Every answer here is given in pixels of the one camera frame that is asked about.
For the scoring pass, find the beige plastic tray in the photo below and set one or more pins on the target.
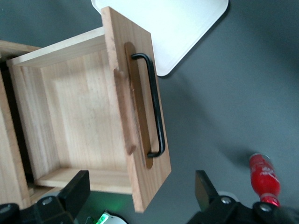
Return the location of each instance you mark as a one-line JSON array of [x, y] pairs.
[[182, 35]]

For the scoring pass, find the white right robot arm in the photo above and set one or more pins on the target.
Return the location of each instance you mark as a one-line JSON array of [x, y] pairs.
[[114, 219]]

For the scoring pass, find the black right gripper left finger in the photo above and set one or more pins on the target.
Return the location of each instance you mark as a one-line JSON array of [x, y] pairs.
[[74, 193]]

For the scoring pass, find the red bottle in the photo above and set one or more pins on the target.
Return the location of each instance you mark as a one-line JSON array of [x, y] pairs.
[[264, 177]]

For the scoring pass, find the wooden cabinet body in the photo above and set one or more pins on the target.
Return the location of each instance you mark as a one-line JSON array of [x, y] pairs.
[[7, 151]]

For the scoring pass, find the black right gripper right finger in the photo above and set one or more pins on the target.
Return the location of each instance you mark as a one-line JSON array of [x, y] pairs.
[[208, 196]]

